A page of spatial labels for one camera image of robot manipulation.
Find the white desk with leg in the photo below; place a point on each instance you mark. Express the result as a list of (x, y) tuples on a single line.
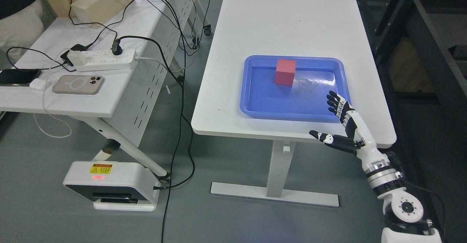
[(302, 28)]

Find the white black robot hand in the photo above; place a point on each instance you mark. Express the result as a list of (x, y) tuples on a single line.
[(352, 133)]

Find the white side table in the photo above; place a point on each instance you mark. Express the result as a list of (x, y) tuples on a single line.
[(109, 78)]

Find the white earbuds case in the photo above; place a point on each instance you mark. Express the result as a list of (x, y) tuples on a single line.
[(38, 84)]

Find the black smartphone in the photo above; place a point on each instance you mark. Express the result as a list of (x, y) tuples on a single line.
[(17, 77)]

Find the blue plastic tray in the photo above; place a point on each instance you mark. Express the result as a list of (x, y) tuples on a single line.
[(305, 100)]

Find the pink foam block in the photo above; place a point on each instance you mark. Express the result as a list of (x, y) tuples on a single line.
[(285, 72)]

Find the wooden box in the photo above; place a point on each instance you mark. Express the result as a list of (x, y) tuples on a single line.
[(95, 13)]

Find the black right shelf rack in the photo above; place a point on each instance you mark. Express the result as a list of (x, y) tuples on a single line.
[(419, 47)]

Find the beige smartphone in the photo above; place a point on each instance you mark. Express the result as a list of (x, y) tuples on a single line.
[(78, 85)]

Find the white floor device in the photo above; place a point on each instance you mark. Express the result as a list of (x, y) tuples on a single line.
[(119, 186)]

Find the white power strip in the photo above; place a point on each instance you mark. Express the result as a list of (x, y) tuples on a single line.
[(100, 60)]

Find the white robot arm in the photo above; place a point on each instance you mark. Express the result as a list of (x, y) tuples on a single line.
[(403, 212)]

